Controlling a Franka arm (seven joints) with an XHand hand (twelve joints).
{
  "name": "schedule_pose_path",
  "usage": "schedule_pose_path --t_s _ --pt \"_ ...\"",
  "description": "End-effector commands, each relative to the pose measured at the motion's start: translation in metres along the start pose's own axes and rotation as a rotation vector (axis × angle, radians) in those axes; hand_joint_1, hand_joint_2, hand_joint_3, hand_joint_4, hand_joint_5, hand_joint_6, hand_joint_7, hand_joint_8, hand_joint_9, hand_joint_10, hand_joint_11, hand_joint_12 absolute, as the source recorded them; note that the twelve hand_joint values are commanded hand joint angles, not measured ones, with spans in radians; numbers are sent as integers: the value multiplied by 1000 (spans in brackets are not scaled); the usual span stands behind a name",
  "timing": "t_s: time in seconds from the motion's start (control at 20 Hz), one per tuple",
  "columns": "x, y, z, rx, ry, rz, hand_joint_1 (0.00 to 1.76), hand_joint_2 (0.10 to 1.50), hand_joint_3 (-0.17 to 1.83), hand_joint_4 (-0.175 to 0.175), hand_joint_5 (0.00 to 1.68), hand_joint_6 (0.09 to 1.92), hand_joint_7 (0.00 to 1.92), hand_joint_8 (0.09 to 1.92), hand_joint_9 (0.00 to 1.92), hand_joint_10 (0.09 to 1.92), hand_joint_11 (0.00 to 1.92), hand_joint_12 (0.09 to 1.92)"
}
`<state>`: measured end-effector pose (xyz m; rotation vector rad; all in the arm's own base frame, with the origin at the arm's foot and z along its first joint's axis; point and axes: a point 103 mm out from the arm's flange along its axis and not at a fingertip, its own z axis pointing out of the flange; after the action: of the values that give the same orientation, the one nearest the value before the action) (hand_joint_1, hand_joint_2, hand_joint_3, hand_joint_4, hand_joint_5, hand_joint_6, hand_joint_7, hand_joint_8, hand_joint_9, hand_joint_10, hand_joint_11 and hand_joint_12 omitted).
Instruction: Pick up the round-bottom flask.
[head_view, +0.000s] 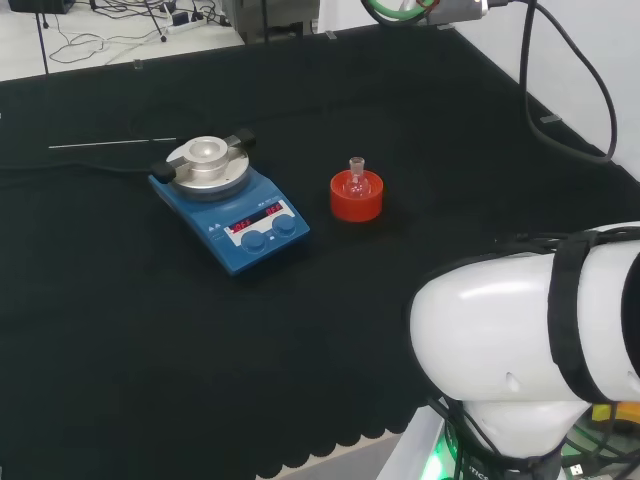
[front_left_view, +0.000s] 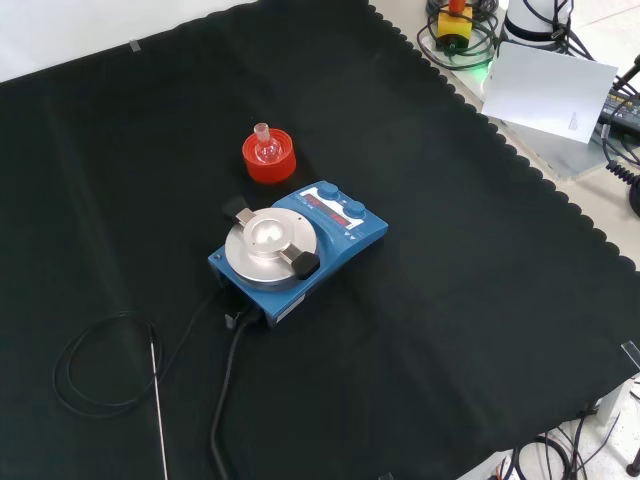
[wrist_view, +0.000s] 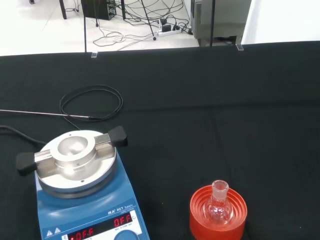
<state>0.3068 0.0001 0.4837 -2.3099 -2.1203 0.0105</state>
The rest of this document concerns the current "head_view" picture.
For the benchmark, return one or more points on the clear round-bottom glass flask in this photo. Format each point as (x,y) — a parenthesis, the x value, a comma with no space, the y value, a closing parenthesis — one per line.
(356,184)

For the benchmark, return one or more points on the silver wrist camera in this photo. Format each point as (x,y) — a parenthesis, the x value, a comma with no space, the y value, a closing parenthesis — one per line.
(457,11)

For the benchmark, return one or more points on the blue heater with steel plate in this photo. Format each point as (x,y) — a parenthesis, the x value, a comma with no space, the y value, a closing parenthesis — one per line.
(230,220)

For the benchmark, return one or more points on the red round flask stand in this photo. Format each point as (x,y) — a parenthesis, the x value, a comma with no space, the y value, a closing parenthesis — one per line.
(350,209)

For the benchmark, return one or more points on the thin steel probe rod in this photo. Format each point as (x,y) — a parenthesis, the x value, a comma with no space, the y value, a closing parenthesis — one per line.
(110,143)

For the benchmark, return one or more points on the white power strip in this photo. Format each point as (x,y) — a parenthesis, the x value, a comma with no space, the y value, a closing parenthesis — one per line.
(182,22)

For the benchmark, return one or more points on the black tripod leg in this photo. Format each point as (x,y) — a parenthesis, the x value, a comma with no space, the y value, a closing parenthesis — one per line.
(159,25)

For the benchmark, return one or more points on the grey metal cabinet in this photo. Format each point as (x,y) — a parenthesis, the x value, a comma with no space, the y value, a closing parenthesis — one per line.
(270,20)

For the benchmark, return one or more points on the yellow stop button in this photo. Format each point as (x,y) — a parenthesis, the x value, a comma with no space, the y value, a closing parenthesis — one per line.
(602,413)

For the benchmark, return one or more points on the black bench cloth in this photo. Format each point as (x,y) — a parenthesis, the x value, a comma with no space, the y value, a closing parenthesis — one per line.
(150,350)

